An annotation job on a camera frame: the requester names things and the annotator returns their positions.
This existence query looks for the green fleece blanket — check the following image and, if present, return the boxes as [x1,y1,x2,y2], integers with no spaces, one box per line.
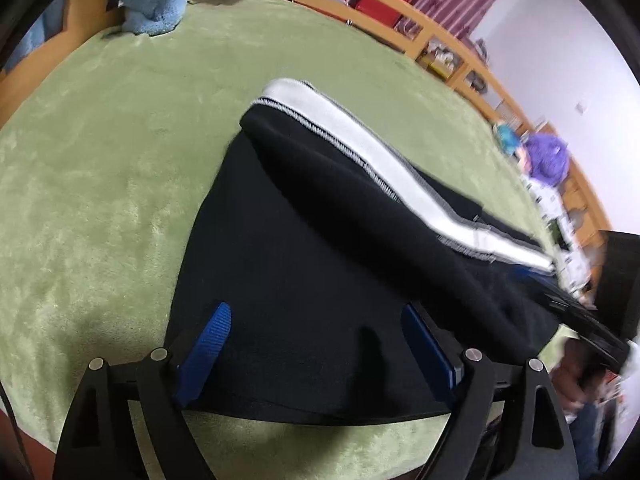
[0,0,576,480]

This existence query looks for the black pants with white stripe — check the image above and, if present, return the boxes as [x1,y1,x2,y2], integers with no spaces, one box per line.
[164,77,563,426]

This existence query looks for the person's blue jeans leg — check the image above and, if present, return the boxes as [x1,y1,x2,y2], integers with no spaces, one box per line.
[567,400,616,480]

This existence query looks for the red floral curtain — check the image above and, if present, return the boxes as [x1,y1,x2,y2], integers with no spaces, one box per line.
[415,0,531,41]

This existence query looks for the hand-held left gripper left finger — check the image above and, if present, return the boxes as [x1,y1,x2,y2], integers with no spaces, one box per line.
[52,301,233,480]

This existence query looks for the white floral pillow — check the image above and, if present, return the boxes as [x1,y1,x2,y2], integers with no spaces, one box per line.
[525,180,601,301]

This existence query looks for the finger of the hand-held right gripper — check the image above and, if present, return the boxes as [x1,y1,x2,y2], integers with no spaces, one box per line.
[515,266,632,376]

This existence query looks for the person's right hand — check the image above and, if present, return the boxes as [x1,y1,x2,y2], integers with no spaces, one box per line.
[550,337,618,411]

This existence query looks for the black cable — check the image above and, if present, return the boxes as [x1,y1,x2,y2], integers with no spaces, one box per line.
[0,380,36,480]

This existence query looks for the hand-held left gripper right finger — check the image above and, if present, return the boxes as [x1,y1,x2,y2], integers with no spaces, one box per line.
[400,302,581,480]

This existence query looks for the purple plush toy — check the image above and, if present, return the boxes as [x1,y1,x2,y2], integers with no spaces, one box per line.
[522,132,571,186]

